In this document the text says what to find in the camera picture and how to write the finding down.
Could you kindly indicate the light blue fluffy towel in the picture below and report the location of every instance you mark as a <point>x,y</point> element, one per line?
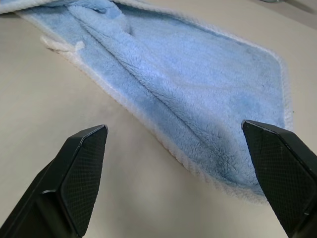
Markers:
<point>185,86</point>

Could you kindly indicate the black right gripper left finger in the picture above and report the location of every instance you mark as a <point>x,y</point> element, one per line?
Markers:
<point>74,178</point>

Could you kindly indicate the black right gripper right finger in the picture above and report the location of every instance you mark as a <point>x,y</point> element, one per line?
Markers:
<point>284,168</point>

